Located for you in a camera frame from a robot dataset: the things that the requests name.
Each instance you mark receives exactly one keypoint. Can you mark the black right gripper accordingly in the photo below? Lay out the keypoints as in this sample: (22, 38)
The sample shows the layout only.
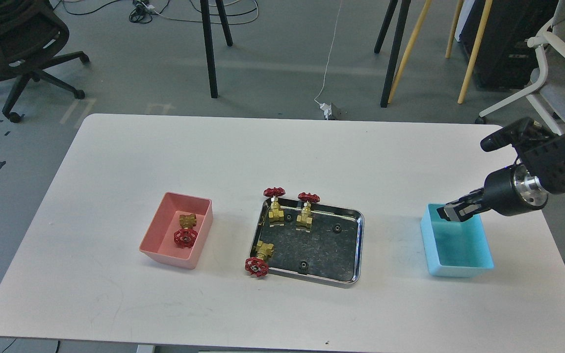
(462, 209)

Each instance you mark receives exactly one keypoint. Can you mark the brass valve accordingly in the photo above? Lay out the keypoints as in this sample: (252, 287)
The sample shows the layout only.
(304, 218)
(276, 215)
(186, 236)
(257, 264)

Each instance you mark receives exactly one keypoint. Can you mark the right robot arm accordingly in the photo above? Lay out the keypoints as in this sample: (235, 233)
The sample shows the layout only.
(525, 185)

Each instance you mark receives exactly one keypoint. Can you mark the blue plastic box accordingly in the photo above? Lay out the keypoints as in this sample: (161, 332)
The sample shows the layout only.
(454, 249)

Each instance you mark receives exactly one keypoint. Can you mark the black gear bottom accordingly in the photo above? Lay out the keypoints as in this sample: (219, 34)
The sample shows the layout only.
(303, 267)

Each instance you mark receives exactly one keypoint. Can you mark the pink plastic box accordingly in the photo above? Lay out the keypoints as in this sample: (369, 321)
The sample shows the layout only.
(158, 242)

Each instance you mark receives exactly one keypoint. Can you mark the metal tray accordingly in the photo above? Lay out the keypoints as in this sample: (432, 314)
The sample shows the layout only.
(334, 259)

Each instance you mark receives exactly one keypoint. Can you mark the black cabinet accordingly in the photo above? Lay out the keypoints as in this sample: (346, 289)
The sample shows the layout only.
(504, 61)

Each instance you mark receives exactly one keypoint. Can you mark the white power adapter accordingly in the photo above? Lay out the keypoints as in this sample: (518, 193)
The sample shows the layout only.
(330, 111)

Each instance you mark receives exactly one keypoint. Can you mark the black tripod right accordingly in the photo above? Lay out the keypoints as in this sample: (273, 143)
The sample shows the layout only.
(396, 44)

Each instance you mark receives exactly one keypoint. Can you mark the black tripod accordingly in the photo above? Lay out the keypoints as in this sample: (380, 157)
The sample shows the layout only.
(396, 44)
(206, 24)

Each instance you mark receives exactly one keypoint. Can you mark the black tripod left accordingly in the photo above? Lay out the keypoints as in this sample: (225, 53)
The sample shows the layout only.
(206, 24)

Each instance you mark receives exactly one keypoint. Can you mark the black office chair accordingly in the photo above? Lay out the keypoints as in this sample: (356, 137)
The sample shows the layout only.
(31, 37)

